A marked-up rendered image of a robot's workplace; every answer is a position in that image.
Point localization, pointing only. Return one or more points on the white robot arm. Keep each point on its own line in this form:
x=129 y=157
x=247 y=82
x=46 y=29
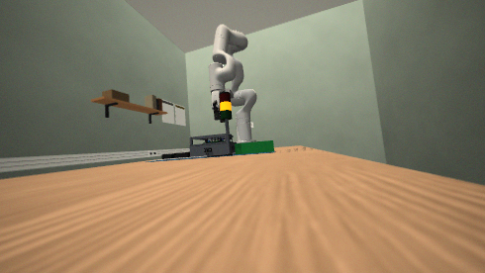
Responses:
x=226 y=43

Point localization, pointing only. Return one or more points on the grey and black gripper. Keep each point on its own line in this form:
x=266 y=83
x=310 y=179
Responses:
x=216 y=105

